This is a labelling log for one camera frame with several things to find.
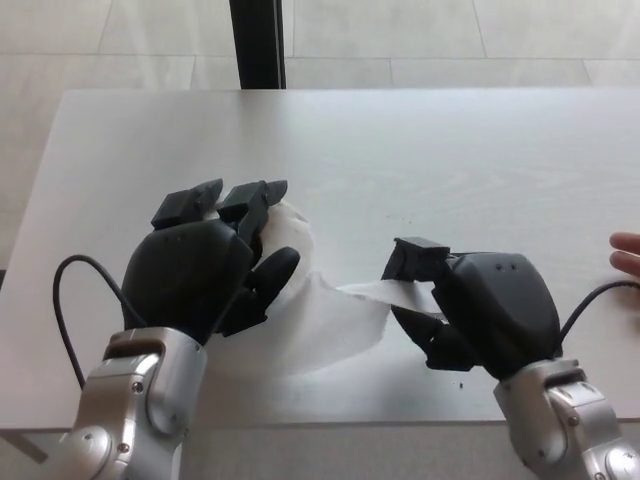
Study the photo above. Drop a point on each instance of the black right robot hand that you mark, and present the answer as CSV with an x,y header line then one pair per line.
x,y
505,310

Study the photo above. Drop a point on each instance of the person's bare hand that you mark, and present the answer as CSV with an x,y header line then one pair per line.
x,y
629,252

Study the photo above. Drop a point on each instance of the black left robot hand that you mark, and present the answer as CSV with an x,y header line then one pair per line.
x,y
185,280

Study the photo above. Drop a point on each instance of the white toilet paper roll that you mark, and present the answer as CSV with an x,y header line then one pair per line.
x,y
310,310

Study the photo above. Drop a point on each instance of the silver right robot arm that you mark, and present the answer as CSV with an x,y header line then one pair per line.
x,y
550,425

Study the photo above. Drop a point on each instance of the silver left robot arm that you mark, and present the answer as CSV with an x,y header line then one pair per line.
x,y
135,400

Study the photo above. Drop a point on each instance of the white diagonal table brace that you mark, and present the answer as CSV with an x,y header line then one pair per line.
x,y
22,442

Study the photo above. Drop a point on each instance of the black vertical post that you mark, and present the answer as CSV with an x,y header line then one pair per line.
x,y
257,45

